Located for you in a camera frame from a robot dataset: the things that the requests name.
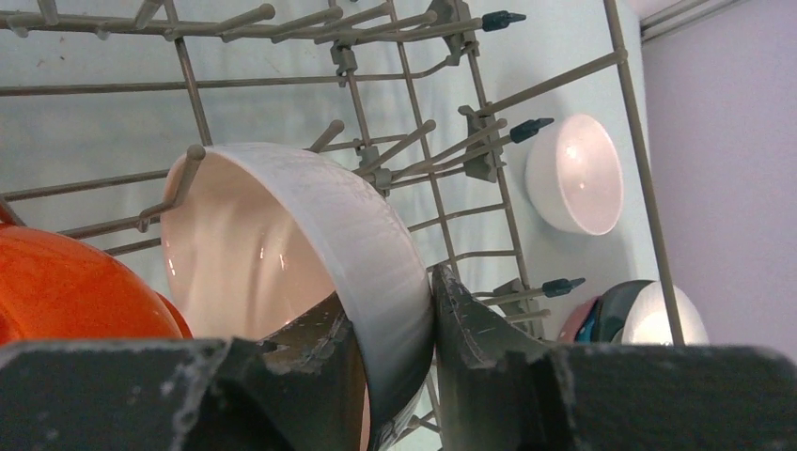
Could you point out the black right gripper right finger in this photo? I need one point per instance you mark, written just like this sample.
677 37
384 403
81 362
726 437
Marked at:
502 389

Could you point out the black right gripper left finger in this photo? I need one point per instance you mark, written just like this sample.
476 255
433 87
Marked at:
301 388

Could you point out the pink dotted plate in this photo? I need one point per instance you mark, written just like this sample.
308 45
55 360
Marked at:
575 320

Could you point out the blue dotted plate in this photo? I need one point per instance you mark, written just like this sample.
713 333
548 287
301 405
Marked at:
584 334

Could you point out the white ribbed bowl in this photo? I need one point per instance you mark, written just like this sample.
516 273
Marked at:
266 232

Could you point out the white plate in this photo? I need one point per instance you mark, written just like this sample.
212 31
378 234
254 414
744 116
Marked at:
647 322

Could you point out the grey wire dish rack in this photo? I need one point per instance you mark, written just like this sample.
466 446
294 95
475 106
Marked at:
478 157

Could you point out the orange bowl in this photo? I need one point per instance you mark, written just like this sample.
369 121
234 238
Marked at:
55 287

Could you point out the dark teal plate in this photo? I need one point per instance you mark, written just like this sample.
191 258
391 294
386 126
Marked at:
613 308

